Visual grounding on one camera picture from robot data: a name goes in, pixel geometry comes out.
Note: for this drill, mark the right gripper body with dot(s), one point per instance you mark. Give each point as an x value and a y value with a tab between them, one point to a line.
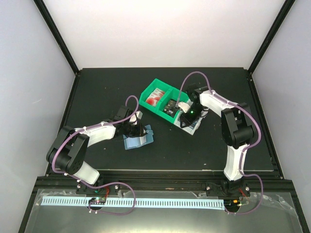
195	114

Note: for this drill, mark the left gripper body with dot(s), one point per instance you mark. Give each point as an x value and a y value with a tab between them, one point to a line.
133	132

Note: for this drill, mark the light blue card holder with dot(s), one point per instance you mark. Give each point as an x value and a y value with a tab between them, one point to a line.
137	142

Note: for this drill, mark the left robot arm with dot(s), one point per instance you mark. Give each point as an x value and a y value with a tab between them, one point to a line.
68	151

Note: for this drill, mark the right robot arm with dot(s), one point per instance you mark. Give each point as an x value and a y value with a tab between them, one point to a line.
238	129

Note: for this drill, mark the blue cards stack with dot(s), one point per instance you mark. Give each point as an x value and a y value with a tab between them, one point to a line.
191	128

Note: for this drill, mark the red and white cards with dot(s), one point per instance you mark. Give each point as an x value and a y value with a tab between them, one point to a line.
155	97

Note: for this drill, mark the white plastic bin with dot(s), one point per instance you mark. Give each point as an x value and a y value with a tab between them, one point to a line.
203	113

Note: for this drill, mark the green plastic bin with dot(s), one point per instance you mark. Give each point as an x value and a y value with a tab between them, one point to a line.
169	93

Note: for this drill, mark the clear plastic sheet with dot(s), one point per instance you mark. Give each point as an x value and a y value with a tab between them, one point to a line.
269	213

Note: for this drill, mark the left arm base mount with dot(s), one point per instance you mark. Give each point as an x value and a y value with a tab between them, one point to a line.
97	189

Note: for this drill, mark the slotted white cable duct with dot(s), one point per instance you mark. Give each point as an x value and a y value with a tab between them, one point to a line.
131	202

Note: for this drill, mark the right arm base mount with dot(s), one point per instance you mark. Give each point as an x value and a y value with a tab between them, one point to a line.
226	188

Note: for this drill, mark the black aluminium frame rail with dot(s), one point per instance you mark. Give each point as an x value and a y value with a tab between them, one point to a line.
141	182

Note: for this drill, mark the right rear frame post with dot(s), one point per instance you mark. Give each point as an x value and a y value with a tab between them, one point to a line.
282	14

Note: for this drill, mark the frame post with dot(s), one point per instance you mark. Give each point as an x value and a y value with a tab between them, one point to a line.
282	14
56	34

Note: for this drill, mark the left rear frame post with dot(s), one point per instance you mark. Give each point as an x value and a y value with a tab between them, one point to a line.
56	34

